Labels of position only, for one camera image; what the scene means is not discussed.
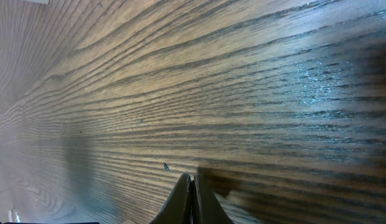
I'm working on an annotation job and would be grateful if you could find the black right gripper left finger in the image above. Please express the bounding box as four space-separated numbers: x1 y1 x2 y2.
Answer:
150 173 192 224

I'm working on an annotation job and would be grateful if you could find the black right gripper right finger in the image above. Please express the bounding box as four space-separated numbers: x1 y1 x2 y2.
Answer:
191 175 233 224

